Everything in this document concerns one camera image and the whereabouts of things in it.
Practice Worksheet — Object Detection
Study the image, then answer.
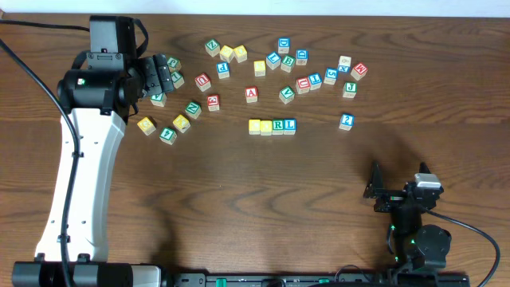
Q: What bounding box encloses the blue l block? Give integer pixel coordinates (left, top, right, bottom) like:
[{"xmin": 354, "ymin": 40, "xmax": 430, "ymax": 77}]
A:
[
  {"xmin": 265, "ymin": 52, "xmax": 281, "ymax": 70},
  {"xmin": 284, "ymin": 119, "xmax": 297, "ymax": 135}
]

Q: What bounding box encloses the yellow C block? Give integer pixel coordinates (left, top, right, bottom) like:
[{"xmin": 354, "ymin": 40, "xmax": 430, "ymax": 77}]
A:
[{"xmin": 249, "ymin": 119, "xmax": 261, "ymax": 135}]

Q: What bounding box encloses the green R block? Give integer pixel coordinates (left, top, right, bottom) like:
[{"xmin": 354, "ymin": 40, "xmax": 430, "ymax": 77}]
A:
[{"xmin": 272, "ymin": 120, "xmax": 284, "ymax": 136}]

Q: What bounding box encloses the yellow O block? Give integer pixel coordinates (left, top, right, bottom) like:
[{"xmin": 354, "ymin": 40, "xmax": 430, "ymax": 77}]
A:
[{"xmin": 260, "ymin": 120, "xmax": 273, "ymax": 136}]

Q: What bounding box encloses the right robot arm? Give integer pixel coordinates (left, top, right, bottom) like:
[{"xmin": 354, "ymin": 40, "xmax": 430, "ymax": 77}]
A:
[{"xmin": 363, "ymin": 162, "xmax": 451, "ymax": 276}]

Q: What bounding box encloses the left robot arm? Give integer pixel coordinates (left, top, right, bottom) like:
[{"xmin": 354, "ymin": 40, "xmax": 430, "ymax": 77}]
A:
[{"xmin": 11, "ymin": 15, "xmax": 174, "ymax": 286}]

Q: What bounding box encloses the green J block left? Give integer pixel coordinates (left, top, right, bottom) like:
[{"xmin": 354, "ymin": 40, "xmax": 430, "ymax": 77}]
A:
[{"xmin": 167, "ymin": 57, "xmax": 182, "ymax": 72}]

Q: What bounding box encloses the green j block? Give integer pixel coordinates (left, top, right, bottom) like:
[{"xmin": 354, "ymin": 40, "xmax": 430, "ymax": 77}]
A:
[
  {"xmin": 342, "ymin": 81, "xmax": 357, "ymax": 98},
  {"xmin": 167, "ymin": 57, "xmax": 182, "ymax": 72}
]

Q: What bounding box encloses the green 7 block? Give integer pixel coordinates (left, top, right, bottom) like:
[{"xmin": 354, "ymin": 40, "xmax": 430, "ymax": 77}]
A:
[{"xmin": 171, "ymin": 71, "xmax": 185, "ymax": 88}]

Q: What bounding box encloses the green V block left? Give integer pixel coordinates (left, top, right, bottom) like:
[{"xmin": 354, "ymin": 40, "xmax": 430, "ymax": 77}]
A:
[{"xmin": 151, "ymin": 93, "xmax": 167, "ymax": 107}]

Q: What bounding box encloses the green v block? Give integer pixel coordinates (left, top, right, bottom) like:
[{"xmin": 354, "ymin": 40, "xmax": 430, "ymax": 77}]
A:
[
  {"xmin": 279, "ymin": 86, "xmax": 296, "ymax": 104},
  {"xmin": 151, "ymin": 93, "xmax": 167, "ymax": 107}
]

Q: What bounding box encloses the red U block left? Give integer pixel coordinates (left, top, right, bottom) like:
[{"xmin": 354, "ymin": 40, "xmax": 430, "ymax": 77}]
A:
[{"xmin": 194, "ymin": 73, "xmax": 211, "ymax": 92}]

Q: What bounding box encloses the red u block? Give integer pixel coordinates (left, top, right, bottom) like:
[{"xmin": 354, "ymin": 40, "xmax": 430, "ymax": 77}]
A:
[
  {"xmin": 194, "ymin": 73, "xmax": 211, "ymax": 92},
  {"xmin": 296, "ymin": 77, "xmax": 311, "ymax": 94}
]

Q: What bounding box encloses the yellow G block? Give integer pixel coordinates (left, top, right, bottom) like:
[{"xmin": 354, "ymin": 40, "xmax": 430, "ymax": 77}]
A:
[{"xmin": 137, "ymin": 116, "xmax": 157, "ymax": 136}]

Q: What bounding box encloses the green N block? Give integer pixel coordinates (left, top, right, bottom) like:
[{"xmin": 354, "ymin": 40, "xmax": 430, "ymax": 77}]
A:
[{"xmin": 185, "ymin": 101, "xmax": 202, "ymax": 120}]

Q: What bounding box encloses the yellow K block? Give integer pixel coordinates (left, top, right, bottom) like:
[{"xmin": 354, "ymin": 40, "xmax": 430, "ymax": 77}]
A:
[{"xmin": 172, "ymin": 115, "xmax": 190, "ymax": 133}]

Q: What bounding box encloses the green 4 block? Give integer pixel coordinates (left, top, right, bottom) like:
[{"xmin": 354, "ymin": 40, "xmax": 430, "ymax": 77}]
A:
[{"xmin": 159, "ymin": 128, "xmax": 177, "ymax": 145}]

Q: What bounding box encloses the red E block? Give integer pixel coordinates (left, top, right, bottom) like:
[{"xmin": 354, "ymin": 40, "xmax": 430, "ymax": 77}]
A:
[{"xmin": 207, "ymin": 94, "xmax": 220, "ymax": 112}]

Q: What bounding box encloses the green Z block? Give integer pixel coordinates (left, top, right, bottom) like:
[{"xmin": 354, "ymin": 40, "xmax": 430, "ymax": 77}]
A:
[{"xmin": 205, "ymin": 39, "xmax": 221, "ymax": 57}]

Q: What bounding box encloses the blue 2 block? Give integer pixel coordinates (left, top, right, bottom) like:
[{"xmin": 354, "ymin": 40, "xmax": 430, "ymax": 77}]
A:
[{"xmin": 339, "ymin": 113, "xmax": 355, "ymax": 131}]

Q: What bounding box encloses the blue P block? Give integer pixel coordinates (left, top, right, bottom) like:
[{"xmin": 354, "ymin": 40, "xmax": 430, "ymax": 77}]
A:
[{"xmin": 216, "ymin": 61, "xmax": 230, "ymax": 79}]

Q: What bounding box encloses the yellow block upper left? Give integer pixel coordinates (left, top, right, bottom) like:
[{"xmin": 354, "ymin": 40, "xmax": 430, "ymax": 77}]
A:
[{"xmin": 219, "ymin": 45, "xmax": 234, "ymax": 63}]

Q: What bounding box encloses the yellow block upper right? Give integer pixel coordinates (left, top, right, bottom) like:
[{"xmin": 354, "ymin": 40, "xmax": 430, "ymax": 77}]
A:
[{"xmin": 233, "ymin": 45, "xmax": 248, "ymax": 63}]

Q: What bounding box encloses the green J block right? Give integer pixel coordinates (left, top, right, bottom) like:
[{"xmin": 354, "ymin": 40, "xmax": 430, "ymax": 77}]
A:
[{"xmin": 342, "ymin": 81, "xmax": 357, "ymax": 98}]

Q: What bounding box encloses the red A block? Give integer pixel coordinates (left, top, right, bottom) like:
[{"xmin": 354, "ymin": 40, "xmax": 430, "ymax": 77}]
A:
[{"xmin": 245, "ymin": 86, "xmax": 258, "ymax": 103}]

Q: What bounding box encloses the yellow S block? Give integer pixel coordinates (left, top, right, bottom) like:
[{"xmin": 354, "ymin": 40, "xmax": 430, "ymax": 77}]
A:
[{"xmin": 253, "ymin": 61, "xmax": 266, "ymax": 77}]

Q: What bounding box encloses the red M block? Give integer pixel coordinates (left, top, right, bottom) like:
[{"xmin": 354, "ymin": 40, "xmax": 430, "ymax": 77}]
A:
[{"xmin": 351, "ymin": 62, "xmax": 367, "ymax": 81}]

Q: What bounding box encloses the blue 5 block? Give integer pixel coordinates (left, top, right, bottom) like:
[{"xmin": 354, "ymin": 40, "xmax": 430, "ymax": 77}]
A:
[{"xmin": 324, "ymin": 68, "xmax": 338, "ymax": 85}]

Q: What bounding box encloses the blue I block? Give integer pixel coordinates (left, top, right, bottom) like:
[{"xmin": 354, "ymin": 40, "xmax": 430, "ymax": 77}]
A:
[{"xmin": 308, "ymin": 73, "xmax": 323, "ymax": 90}]

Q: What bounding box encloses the red U block centre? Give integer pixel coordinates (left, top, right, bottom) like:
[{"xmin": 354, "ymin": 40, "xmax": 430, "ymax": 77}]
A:
[{"xmin": 296, "ymin": 77, "xmax": 311, "ymax": 94}]

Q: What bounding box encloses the blue X block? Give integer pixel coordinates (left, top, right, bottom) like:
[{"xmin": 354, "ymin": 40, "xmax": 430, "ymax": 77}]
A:
[{"xmin": 338, "ymin": 55, "xmax": 351, "ymax": 73}]

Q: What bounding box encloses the green V block centre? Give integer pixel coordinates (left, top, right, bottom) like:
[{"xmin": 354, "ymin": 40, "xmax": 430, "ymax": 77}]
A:
[{"xmin": 279, "ymin": 86, "xmax": 296, "ymax": 104}]

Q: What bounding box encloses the blue D block top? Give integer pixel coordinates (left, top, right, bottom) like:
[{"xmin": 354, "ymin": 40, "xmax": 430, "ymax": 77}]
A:
[{"xmin": 277, "ymin": 37, "xmax": 290, "ymax": 54}]

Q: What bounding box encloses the blue d block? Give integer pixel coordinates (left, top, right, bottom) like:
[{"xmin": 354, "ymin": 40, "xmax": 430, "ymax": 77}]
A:
[
  {"xmin": 277, "ymin": 37, "xmax": 290, "ymax": 54},
  {"xmin": 296, "ymin": 49, "xmax": 309, "ymax": 65}
]

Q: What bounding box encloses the green B block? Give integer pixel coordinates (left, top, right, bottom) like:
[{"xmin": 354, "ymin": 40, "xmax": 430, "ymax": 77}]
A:
[{"xmin": 280, "ymin": 55, "xmax": 296, "ymax": 73}]

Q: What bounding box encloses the blue D block right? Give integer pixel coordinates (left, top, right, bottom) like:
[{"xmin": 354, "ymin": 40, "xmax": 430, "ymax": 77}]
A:
[{"xmin": 296, "ymin": 49, "xmax": 309, "ymax": 65}]

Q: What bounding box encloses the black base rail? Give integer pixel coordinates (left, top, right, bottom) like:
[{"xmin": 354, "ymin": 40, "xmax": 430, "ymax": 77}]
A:
[{"xmin": 161, "ymin": 265, "xmax": 471, "ymax": 287}]

